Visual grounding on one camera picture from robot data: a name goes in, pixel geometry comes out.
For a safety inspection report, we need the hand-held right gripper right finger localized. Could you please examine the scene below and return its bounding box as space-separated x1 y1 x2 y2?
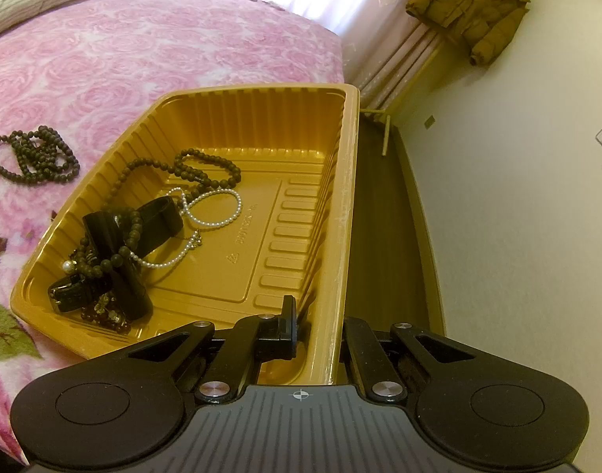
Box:
340 318 522 401

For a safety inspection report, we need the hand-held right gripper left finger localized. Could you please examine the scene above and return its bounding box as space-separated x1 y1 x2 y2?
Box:
87 296 312 404

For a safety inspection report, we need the yellow plastic tray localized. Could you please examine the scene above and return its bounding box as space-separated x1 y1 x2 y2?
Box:
9 84 359 386

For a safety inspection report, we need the white pearl necklace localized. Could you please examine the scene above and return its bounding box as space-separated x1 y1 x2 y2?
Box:
131 187 243 269

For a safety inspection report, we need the glossy black cylinder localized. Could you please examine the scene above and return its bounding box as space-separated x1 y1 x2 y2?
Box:
82 211 154 320

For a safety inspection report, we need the reddish brown bead bracelet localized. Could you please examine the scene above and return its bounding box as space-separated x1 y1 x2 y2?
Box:
79 296 132 333

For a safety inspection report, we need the dark wooden bead necklace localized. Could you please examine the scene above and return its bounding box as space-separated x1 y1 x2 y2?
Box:
65 209 147 281
0 125 80 185
106 148 243 218

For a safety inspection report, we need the black wristwatch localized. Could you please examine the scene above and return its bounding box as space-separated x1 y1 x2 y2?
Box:
47 276 115 313

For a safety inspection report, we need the yellow coat rack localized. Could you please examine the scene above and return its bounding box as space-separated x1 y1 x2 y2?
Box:
360 49 440 157

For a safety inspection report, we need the pink patterned curtain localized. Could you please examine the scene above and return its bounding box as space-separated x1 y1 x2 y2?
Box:
340 0 444 112

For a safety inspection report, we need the pink floral blanket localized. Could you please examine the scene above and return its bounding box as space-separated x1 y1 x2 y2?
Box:
0 0 344 459

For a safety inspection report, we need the brown padded jacket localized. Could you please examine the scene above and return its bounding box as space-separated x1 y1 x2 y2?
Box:
405 0 531 67

